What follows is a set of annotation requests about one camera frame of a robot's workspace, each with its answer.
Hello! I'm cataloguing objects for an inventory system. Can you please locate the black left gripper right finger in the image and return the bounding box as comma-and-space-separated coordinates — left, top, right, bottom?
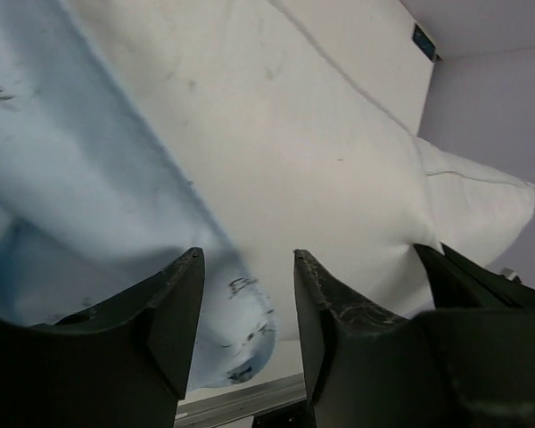
294, 250, 535, 427

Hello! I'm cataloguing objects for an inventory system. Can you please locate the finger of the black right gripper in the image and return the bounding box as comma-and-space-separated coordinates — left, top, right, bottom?
414, 244, 504, 309
442, 244, 535, 308

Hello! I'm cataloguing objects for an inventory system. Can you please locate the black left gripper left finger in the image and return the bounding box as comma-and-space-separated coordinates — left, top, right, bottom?
0, 247, 205, 427

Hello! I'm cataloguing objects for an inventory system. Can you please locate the light blue pillowcase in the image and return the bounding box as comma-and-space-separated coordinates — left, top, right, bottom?
0, 1, 276, 390

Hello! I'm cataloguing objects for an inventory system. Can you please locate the white pillow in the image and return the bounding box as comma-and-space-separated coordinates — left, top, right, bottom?
70, 1, 535, 339

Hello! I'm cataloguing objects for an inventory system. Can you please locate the right blue corner label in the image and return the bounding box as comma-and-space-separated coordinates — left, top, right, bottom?
412, 23, 438, 62

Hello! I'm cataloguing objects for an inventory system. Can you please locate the aluminium table front rail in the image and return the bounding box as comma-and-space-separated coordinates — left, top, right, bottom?
174, 374, 306, 427

